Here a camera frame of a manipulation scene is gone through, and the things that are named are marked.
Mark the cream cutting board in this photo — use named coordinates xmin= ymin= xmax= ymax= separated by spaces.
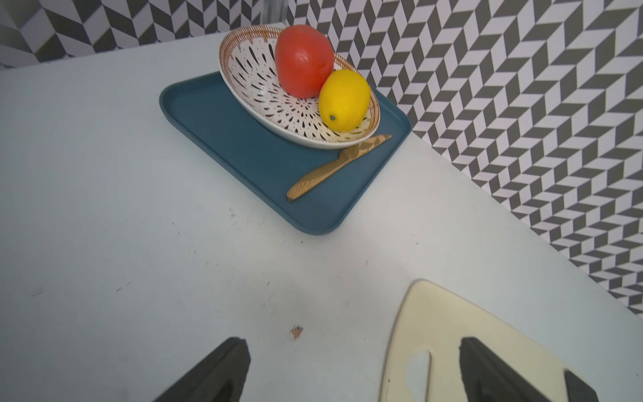
xmin=380 ymin=280 xmax=568 ymax=401

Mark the patterned white bowl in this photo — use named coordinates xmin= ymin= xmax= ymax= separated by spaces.
xmin=219 ymin=25 xmax=381 ymax=150

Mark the red tomato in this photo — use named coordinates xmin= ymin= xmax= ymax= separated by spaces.
xmin=275 ymin=25 xmax=334 ymax=99

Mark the black cleaver knife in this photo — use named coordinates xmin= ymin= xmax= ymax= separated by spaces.
xmin=564 ymin=370 xmax=599 ymax=402

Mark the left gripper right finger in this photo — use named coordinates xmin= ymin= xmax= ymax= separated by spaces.
xmin=459 ymin=337 xmax=549 ymax=402

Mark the yellow lemon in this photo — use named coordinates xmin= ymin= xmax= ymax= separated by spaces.
xmin=318 ymin=70 xmax=371 ymax=132

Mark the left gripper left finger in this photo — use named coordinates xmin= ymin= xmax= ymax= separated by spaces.
xmin=155 ymin=338 xmax=251 ymax=402

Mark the teal tray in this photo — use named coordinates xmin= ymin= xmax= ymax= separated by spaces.
xmin=159 ymin=72 xmax=411 ymax=236

